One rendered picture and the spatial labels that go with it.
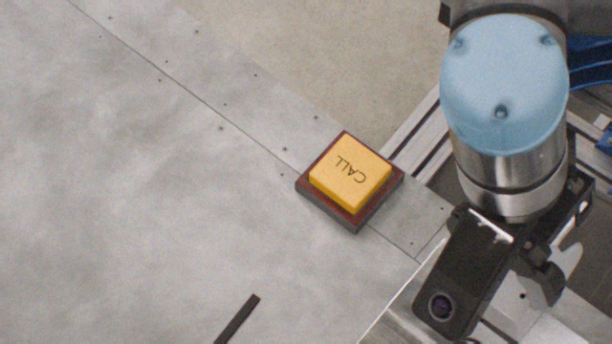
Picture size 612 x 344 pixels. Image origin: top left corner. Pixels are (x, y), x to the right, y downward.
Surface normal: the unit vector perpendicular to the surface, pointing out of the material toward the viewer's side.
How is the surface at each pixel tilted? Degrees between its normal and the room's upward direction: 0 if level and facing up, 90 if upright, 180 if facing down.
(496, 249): 41
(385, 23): 0
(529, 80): 12
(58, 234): 0
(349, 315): 0
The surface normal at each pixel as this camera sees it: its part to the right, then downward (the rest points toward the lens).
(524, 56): -0.19, -0.41
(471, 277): -0.52, 0.02
